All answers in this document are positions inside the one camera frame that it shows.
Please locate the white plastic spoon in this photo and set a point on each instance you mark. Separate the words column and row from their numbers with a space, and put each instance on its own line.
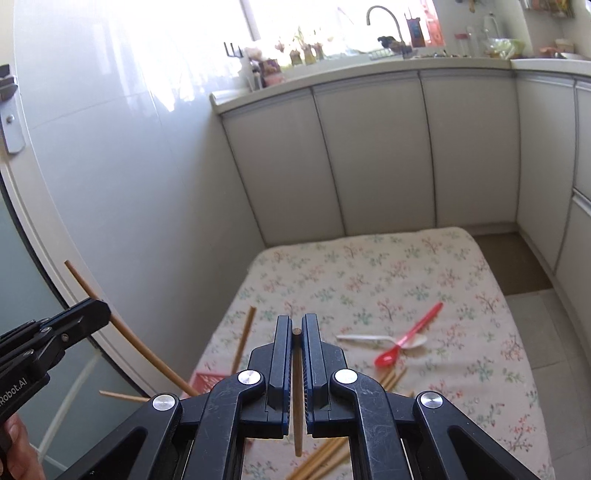
column 364, row 339

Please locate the pink container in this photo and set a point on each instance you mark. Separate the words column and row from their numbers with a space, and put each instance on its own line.
column 273, row 78

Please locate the dark kitchen item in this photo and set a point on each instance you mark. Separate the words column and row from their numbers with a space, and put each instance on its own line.
column 392, row 44

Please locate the clear plastic bottle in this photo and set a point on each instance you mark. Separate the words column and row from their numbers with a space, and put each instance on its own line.
column 490, row 25

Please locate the red packet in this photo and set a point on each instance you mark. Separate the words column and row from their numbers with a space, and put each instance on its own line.
column 420, row 32

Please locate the wooden chopstick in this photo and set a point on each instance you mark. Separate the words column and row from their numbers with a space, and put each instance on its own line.
column 298, row 443
column 124, row 397
column 244, row 334
column 134, row 344

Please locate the pile of chopsticks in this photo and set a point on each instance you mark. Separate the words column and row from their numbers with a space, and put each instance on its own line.
column 323, row 457

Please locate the person's left hand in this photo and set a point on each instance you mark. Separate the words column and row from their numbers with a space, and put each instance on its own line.
column 21, row 457

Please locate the kitchen window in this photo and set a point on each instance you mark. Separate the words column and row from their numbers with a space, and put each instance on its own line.
column 300, row 18

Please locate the brown floor mat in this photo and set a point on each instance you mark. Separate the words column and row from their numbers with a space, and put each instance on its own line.
column 512, row 267

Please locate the frosted glass door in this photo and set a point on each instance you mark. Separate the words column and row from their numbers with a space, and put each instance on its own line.
column 27, row 258

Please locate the floral tablecloth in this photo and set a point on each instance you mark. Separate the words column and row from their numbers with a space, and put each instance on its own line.
column 369, row 286

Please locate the metal door lock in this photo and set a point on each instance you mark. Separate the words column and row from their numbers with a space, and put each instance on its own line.
column 13, row 134

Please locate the white kitchen cabinet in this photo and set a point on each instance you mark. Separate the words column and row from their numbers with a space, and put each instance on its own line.
column 378, row 152

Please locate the clear jar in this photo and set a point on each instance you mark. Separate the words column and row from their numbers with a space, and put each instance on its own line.
column 460, row 45

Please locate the red plastic basket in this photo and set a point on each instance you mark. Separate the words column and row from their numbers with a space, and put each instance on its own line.
column 207, row 383

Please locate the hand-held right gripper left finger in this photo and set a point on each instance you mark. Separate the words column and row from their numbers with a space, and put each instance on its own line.
column 284, row 364

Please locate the small yellow ornament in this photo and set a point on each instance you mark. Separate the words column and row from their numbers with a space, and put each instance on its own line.
column 310, row 55
column 296, row 57

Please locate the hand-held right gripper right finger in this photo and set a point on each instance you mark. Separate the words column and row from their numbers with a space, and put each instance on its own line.
column 310, row 364

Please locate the black rack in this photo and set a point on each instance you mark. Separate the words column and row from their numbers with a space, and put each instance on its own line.
column 233, row 53

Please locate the red plastic spoon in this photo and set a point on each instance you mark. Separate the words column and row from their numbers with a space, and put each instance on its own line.
column 388, row 357

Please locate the white bottle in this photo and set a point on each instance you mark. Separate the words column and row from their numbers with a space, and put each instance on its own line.
column 254, row 78

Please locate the metal faucet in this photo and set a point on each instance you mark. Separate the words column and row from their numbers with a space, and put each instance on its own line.
column 381, row 7

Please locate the glass bowl of greens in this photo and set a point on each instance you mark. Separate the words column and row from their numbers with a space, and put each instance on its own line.
column 503, row 48

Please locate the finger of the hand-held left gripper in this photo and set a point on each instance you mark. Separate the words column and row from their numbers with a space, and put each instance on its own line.
column 83, row 318

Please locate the white kitchen countertop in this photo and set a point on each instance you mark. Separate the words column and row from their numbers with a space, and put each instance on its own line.
column 351, row 64

